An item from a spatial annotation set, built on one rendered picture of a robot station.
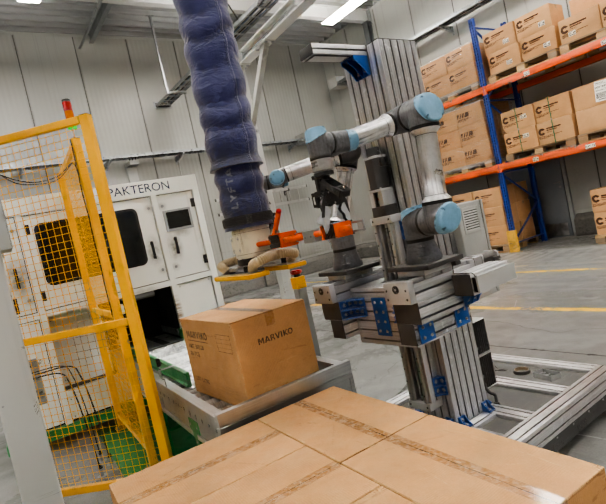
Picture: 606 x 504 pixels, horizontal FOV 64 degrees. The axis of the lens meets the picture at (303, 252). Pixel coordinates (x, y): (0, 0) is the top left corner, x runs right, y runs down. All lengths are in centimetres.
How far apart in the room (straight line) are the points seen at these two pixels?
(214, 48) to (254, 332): 121
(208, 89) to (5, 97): 936
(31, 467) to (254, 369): 115
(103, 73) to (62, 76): 83
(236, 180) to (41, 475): 165
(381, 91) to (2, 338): 206
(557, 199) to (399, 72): 838
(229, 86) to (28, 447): 187
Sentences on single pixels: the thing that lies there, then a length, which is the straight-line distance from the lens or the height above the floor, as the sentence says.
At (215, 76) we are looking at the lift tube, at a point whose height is 197.
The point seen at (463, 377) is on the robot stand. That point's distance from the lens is 249.
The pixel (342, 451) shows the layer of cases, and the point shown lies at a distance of 172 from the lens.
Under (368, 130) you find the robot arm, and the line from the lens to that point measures 196.
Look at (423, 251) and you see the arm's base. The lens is 203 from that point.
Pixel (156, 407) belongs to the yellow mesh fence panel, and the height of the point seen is 51.
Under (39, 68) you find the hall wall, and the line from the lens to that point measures 1167.
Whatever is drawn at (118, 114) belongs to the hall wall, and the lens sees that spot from 1167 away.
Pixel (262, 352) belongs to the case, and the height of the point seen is 78.
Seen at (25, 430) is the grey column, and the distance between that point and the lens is 272.
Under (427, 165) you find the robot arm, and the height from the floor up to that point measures 141.
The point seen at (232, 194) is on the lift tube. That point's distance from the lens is 210.
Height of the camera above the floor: 129
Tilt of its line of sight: 3 degrees down
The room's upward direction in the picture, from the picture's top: 12 degrees counter-clockwise
